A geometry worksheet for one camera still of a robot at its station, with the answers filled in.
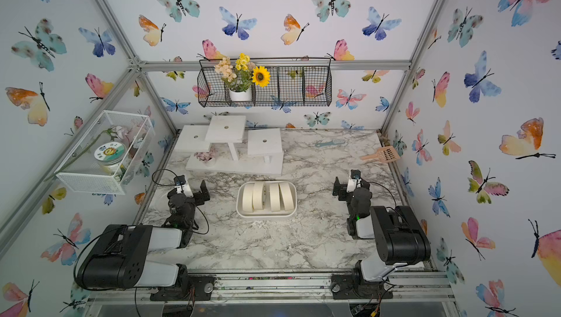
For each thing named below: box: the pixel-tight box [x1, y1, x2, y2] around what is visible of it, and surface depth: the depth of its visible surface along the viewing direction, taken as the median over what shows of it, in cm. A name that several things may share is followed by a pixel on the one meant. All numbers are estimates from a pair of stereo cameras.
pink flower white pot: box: [193, 147, 219, 167], surface depth 100 cm
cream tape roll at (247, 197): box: [242, 182, 255, 213], surface depth 86 cm
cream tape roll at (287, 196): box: [279, 182, 295, 212], surface depth 86 cm
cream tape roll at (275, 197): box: [269, 182, 281, 212], surface depth 86 cm
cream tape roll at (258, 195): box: [252, 181, 267, 210], surface depth 86 cm
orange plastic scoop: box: [360, 145, 402, 164], surface depth 113 cm
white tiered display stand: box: [173, 115, 285, 177], surface depth 101 cm
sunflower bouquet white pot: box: [214, 52, 272, 102], surface depth 85 cm
